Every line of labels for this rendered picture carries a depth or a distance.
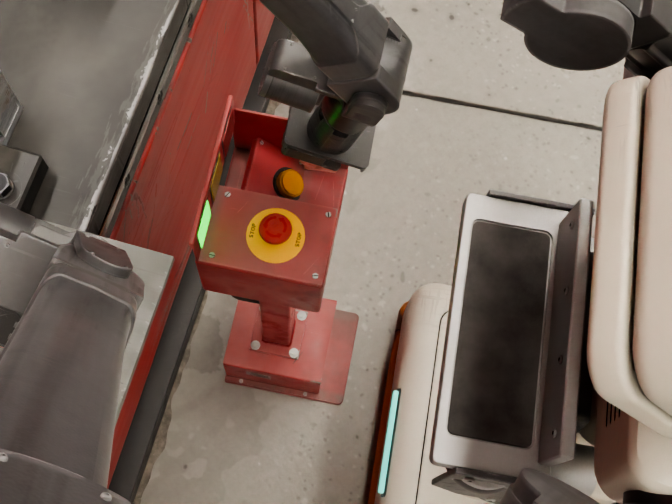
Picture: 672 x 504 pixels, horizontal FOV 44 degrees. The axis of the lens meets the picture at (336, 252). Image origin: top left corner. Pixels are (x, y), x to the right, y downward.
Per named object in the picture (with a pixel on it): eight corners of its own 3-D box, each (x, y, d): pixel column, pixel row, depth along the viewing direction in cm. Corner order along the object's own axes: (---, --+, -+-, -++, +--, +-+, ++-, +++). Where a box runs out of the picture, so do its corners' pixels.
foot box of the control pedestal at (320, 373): (342, 406, 175) (346, 395, 163) (224, 382, 175) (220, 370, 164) (359, 315, 181) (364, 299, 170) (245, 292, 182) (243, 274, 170)
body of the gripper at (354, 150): (290, 100, 98) (307, 69, 91) (371, 126, 100) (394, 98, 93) (279, 149, 95) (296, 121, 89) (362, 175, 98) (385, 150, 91)
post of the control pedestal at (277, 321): (289, 346, 166) (291, 255, 115) (262, 341, 166) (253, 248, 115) (294, 321, 168) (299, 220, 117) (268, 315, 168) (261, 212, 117)
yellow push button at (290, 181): (292, 204, 114) (301, 201, 112) (269, 193, 112) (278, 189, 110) (297, 179, 115) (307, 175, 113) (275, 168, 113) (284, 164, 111)
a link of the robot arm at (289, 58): (390, 112, 79) (408, 33, 82) (275, 71, 77) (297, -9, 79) (351, 153, 90) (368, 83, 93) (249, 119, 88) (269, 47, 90)
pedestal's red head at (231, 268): (319, 313, 113) (325, 271, 96) (202, 290, 113) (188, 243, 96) (346, 180, 119) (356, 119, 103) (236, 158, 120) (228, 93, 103)
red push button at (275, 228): (288, 255, 103) (288, 245, 100) (256, 249, 103) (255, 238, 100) (294, 225, 104) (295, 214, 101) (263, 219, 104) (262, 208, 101)
